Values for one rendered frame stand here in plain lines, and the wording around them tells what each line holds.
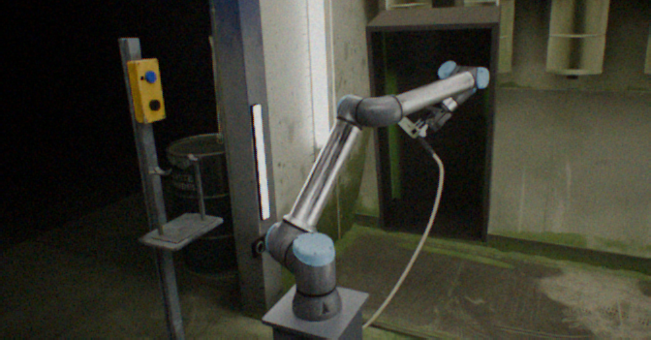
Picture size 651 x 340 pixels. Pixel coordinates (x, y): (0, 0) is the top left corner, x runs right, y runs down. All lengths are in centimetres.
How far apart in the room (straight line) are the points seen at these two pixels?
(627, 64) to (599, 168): 73
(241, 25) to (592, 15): 213
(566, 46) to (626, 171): 93
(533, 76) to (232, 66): 228
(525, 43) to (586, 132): 76
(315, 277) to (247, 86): 110
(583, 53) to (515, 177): 94
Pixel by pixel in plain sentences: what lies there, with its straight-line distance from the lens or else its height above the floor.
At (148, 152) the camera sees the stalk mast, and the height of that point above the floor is 115.
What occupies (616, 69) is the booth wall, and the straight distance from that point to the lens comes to 386.
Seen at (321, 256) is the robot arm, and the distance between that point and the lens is 172.
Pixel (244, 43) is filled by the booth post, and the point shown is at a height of 158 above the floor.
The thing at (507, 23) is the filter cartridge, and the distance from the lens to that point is 353.
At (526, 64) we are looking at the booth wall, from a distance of 386.
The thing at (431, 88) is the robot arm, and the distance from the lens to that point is 201.
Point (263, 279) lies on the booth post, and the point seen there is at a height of 29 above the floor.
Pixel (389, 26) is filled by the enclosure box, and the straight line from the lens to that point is 234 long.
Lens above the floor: 170
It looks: 17 degrees down
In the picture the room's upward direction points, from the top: 3 degrees counter-clockwise
